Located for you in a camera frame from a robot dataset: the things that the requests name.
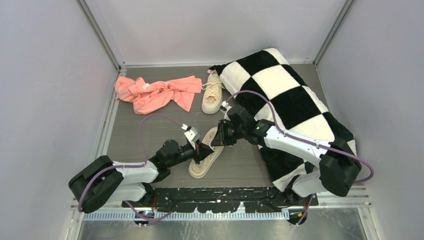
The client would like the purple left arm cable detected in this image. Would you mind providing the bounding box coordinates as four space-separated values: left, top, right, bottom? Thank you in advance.
77 114 191 227

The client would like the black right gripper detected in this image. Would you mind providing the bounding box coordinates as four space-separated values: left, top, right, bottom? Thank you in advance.
212 119 246 147

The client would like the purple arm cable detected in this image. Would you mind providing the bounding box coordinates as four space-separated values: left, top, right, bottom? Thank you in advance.
77 114 191 227
225 90 375 226

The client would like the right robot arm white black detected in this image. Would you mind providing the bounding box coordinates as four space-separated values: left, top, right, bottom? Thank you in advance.
211 105 362 205

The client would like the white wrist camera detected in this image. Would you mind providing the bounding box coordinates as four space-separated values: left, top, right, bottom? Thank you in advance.
220 101 232 121
181 123 201 146

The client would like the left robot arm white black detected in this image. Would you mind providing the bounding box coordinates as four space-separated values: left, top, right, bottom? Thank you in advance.
68 140 214 214

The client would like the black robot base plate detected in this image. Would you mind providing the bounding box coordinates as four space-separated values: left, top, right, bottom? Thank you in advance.
130 187 311 214

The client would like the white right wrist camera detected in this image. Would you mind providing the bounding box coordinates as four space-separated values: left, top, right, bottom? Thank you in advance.
220 101 232 121

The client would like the black white checkered pillow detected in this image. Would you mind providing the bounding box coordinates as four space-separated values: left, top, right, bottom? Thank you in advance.
208 48 356 195

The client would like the beige sneaker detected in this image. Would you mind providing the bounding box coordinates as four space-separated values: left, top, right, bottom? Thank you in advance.
188 127 225 179
201 70 225 115

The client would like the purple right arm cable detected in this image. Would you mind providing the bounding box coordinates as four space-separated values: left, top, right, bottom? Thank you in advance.
225 90 375 226

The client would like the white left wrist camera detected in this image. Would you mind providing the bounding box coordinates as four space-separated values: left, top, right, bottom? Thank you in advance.
181 123 201 146

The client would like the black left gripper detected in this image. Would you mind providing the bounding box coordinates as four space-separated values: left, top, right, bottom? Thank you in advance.
167 139 215 168

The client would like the pink cloth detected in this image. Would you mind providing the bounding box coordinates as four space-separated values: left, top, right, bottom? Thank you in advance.
114 75 202 115

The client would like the aluminium front rail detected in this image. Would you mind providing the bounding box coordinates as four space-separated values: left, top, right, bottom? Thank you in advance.
81 186 372 221

